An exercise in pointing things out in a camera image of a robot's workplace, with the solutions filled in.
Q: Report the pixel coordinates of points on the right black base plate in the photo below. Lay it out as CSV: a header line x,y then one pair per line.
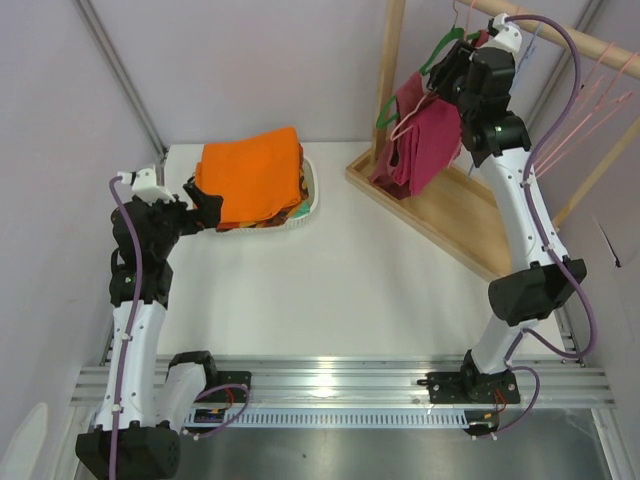
x,y
464,387

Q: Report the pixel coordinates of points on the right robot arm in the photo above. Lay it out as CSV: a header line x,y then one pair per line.
x,y
477,82

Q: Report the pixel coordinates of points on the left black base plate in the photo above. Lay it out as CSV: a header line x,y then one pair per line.
x,y
232,387

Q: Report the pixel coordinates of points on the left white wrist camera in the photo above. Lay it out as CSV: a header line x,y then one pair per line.
x,y
147,185

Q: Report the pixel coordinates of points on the wooden clothes rack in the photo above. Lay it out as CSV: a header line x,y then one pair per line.
x,y
461,216

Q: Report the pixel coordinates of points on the blue wire hanger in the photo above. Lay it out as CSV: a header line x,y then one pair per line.
x,y
523,59

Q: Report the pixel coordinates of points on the white laundry basket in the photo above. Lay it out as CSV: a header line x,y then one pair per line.
x,y
300,215

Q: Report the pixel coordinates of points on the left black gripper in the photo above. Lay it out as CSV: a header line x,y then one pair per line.
x,y
189,211

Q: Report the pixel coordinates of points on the green plastic hanger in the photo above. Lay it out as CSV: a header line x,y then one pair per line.
x,y
385,118

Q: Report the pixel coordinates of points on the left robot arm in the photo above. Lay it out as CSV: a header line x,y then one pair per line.
x,y
137,428

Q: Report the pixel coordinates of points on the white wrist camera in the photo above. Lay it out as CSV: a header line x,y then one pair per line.
x,y
147,185
504,34

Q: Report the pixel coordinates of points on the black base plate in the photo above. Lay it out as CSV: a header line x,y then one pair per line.
x,y
232,387
464,387

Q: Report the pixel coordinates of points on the aluminium mounting rail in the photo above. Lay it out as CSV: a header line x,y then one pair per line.
x,y
368,382

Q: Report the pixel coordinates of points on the white slotted cable duct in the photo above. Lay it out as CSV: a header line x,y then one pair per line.
x,y
205,419

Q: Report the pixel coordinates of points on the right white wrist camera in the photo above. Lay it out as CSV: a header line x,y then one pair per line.
x,y
504,34

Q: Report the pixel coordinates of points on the orange folded cloth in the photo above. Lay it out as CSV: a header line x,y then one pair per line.
x,y
277,143

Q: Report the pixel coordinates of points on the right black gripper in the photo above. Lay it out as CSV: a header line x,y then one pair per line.
x,y
445,70

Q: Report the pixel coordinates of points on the pink wire hanger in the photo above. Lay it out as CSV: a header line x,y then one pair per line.
x,y
575,150
608,86
403,126
589,88

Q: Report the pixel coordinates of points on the pink trousers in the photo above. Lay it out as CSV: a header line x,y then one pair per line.
x,y
431,144

